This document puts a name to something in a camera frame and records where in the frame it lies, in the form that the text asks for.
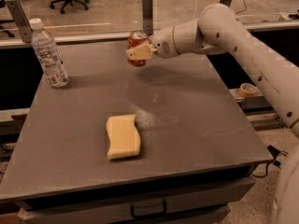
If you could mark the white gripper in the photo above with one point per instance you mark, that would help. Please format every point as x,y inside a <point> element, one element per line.
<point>163,44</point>

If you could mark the red coke can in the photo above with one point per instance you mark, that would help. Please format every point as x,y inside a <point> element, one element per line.
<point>136,38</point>

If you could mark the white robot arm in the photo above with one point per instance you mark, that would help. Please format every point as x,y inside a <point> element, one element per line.
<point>219,29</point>

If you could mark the glass barrier panel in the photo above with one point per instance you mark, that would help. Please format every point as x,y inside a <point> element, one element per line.
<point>112,16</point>

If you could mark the clear plastic water bottle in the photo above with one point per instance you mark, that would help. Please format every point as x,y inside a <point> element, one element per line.
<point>47,53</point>

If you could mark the yellow sponge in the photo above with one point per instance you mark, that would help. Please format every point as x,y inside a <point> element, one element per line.
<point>124,138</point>

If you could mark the roll of tan tape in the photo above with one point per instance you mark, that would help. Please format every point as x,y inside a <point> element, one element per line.
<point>247,90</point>

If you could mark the middle metal glass bracket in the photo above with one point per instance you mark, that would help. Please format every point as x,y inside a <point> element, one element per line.
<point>147,14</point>

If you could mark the left metal glass bracket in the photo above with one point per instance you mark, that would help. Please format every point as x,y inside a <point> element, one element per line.
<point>18,15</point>

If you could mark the grey drawer with black handle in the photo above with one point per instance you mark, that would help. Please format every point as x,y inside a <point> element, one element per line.
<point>203,204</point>

